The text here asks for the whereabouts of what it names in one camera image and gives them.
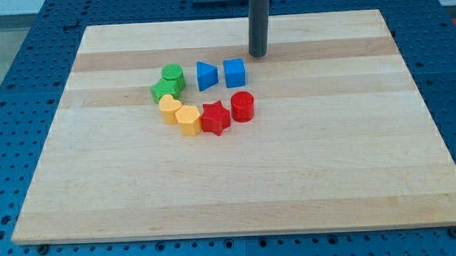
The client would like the blue cube block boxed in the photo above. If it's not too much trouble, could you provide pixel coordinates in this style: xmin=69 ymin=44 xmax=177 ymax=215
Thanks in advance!
xmin=223 ymin=58 xmax=246 ymax=88

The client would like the red star block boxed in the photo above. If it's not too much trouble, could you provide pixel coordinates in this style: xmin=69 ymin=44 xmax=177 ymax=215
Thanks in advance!
xmin=201 ymin=100 xmax=231 ymax=136

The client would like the red cylinder block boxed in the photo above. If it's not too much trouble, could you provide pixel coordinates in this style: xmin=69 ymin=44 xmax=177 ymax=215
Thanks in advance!
xmin=231 ymin=91 xmax=255 ymax=122

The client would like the yellow hexagon block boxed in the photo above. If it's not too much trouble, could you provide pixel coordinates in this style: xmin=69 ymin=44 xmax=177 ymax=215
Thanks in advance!
xmin=175 ymin=105 xmax=201 ymax=137

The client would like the blue triangle block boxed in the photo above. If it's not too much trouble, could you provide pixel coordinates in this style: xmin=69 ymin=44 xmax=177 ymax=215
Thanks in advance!
xmin=196 ymin=62 xmax=219 ymax=92

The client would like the wooden board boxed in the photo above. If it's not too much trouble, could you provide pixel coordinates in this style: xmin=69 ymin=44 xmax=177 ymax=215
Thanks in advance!
xmin=12 ymin=10 xmax=456 ymax=245

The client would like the yellow heart block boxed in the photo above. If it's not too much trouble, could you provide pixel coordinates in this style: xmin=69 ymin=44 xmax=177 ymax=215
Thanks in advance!
xmin=159 ymin=94 xmax=182 ymax=125

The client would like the green star block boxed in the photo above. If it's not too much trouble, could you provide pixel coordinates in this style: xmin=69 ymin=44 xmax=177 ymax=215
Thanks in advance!
xmin=150 ymin=78 xmax=180 ymax=104

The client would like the green cylinder block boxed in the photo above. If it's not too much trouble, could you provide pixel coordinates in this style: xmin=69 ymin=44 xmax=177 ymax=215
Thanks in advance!
xmin=161 ymin=64 xmax=185 ymax=92

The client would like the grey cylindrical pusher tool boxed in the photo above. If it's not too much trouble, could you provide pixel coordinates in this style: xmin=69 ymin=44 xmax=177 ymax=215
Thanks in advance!
xmin=248 ymin=0 xmax=269 ymax=58

